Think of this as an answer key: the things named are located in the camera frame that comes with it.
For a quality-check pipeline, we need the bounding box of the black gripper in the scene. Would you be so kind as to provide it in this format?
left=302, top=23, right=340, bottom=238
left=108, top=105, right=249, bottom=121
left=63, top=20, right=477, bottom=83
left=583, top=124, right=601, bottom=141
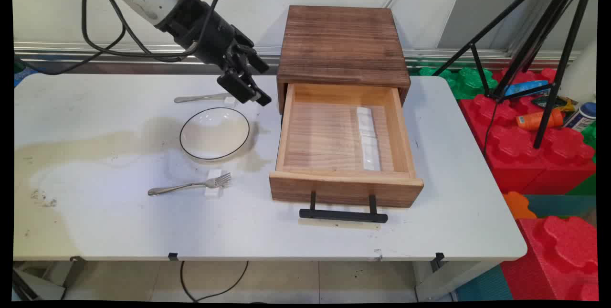
left=157, top=0, right=273, bottom=107

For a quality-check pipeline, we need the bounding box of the serrated steel table knife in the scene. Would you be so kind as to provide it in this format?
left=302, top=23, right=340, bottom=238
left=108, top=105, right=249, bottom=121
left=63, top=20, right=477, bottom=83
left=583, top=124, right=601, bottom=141
left=174, top=93, right=231, bottom=104

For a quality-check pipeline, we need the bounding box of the dark wooden drawer cabinet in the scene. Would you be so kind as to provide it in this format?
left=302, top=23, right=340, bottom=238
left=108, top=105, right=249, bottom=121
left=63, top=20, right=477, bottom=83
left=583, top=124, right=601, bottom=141
left=276, top=5, right=412, bottom=114

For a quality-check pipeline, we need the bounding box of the light wooden drawer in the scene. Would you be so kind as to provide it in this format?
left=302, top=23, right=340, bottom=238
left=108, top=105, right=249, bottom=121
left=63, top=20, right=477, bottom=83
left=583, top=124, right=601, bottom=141
left=268, top=83, right=425, bottom=209

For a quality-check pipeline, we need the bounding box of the white fork rest block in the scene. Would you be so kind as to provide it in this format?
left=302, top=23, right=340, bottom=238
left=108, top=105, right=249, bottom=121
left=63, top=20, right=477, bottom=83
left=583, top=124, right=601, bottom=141
left=204, top=169, right=224, bottom=199

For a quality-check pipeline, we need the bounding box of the steel fork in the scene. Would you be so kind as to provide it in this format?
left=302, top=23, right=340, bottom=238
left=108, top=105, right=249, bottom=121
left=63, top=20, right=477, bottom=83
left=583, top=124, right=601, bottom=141
left=147, top=172, right=232, bottom=197

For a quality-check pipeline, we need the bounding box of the white foam strip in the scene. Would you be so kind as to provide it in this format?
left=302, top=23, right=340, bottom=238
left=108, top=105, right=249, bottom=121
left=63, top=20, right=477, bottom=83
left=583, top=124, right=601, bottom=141
left=360, top=136, right=381, bottom=172
left=356, top=106, right=376, bottom=138

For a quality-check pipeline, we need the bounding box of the green foam block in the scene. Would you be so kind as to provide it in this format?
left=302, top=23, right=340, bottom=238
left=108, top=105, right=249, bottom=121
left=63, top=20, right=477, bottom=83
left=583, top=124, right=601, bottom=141
left=411, top=66, right=499, bottom=100

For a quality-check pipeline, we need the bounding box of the blue foam mat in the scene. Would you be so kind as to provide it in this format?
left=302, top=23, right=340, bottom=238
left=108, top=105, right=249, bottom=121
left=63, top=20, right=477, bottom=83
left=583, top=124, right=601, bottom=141
left=14, top=66, right=40, bottom=87

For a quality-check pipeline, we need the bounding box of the large red foam block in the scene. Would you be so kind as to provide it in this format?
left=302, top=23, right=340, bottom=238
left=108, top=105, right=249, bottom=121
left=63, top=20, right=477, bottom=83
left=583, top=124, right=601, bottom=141
left=457, top=68, right=597, bottom=195

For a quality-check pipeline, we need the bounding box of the orange bottle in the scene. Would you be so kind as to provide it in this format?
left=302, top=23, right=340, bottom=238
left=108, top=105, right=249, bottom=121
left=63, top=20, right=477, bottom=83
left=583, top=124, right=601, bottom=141
left=515, top=108, right=565, bottom=131

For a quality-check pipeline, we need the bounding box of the orange foam block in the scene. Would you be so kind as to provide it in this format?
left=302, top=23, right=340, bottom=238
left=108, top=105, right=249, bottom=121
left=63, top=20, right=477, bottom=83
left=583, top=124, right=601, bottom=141
left=502, top=191, right=538, bottom=221

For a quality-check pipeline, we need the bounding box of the black tripod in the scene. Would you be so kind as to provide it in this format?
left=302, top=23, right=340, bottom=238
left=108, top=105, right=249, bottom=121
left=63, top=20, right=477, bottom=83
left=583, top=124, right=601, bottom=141
left=432, top=0, right=600, bottom=150

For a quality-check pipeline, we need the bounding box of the teal foam mat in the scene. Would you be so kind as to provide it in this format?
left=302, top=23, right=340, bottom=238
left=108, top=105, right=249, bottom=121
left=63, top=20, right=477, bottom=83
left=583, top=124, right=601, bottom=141
left=455, top=264, right=515, bottom=302

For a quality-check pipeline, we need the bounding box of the white plastic container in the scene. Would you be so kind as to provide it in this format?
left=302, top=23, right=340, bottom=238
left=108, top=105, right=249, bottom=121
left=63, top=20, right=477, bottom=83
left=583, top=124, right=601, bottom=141
left=558, top=40, right=598, bottom=104

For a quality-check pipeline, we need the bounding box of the white bottle blue cap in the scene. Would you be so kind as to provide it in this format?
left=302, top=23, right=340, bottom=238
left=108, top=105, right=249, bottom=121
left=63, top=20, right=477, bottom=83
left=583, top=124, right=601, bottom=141
left=563, top=102, right=597, bottom=133

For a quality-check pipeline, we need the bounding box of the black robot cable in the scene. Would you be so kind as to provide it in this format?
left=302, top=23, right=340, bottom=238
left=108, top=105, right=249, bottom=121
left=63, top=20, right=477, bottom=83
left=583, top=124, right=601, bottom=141
left=14, top=0, right=226, bottom=76

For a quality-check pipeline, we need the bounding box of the black drawer handle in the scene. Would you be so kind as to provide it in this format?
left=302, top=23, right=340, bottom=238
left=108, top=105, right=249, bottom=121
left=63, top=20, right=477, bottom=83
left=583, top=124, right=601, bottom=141
left=299, top=191, right=389, bottom=224

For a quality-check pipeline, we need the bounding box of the black floor cable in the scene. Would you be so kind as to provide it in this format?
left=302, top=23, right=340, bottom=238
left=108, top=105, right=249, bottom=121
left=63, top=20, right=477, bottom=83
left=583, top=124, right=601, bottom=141
left=179, top=260, right=250, bottom=302

